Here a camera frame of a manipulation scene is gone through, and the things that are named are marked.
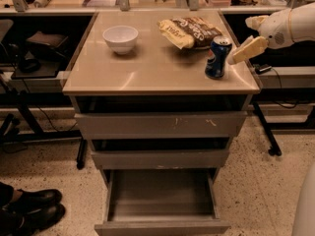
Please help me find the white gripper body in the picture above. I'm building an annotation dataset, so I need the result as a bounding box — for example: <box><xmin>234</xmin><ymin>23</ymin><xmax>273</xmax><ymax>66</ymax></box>
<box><xmin>259</xmin><ymin>9</ymin><xmax>293</xmax><ymax>49</ymax></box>

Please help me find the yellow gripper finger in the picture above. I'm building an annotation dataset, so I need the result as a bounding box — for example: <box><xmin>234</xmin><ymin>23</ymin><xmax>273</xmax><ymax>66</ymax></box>
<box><xmin>226</xmin><ymin>36</ymin><xmax>269</xmax><ymax>65</ymax></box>
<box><xmin>245</xmin><ymin>15</ymin><xmax>268</xmax><ymax>30</ymax></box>

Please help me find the blue pepsi can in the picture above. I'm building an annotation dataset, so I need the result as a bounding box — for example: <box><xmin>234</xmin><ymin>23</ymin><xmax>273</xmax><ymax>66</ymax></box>
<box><xmin>205</xmin><ymin>35</ymin><xmax>232</xmax><ymax>79</ymax></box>

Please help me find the top grey drawer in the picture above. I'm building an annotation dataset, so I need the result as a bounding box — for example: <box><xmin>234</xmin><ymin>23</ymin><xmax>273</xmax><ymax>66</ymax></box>
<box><xmin>75</xmin><ymin>111</ymin><xmax>247</xmax><ymax>140</ymax></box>

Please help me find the grey drawer cabinet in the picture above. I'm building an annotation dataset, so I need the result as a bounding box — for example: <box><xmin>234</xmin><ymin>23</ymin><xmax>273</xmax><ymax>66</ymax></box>
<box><xmin>61</xmin><ymin>10</ymin><xmax>263</xmax><ymax>236</ymax></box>

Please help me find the middle grey drawer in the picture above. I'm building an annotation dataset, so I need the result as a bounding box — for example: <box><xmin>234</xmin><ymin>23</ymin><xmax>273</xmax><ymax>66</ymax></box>
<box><xmin>92</xmin><ymin>149</ymin><xmax>229</xmax><ymax>169</ymax></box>

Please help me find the open bottom grey drawer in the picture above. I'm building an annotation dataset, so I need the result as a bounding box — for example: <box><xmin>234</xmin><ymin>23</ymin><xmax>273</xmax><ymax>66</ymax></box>
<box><xmin>94</xmin><ymin>169</ymin><xmax>230</xmax><ymax>236</ymax></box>

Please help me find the small black device on desk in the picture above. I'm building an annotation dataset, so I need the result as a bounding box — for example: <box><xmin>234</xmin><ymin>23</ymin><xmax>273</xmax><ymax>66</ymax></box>
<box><xmin>254</xmin><ymin>64</ymin><xmax>272</xmax><ymax>75</ymax></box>

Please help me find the brown and yellow chip bag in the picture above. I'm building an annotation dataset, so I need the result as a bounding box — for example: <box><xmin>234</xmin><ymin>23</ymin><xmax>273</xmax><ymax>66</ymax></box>
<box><xmin>157</xmin><ymin>17</ymin><xmax>222</xmax><ymax>49</ymax></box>

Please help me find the black desk leg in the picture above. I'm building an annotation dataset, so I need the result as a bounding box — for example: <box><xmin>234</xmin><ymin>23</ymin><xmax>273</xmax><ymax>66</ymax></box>
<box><xmin>252</xmin><ymin>101</ymin><xmax>282</xmax><ymax>156</ymax></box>

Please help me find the white ceramic bowl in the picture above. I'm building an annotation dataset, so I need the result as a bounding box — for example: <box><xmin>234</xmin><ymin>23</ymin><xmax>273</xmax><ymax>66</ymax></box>
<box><xmin>102</xmin><ymin>26</ymin><xmax>139</xmax><ymax>55</ymax></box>

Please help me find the upper black shoe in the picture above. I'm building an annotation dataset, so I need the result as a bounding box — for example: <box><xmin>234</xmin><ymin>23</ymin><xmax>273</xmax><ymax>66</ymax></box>
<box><xmin>8</xmin><ymin>189</ymin><xmax>62</xmax><ymax>213</ymax></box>

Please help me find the black shoe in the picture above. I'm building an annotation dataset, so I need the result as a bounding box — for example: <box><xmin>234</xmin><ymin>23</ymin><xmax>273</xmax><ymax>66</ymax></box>
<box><xmin>13</xmin><ymin>204</ymin><xmax>66</xmax><ymax>236</ymax></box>
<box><xmin>8</xmin><ymin>189</ymin><xmax>62</xmax><ymax>213</ymax></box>

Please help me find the lower black shoe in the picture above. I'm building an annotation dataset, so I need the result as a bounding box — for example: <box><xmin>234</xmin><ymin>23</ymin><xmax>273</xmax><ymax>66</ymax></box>
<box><xmin>13</xmin><ymin>204</ymin><xmax>66</xmax><ymax>236</ymax></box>

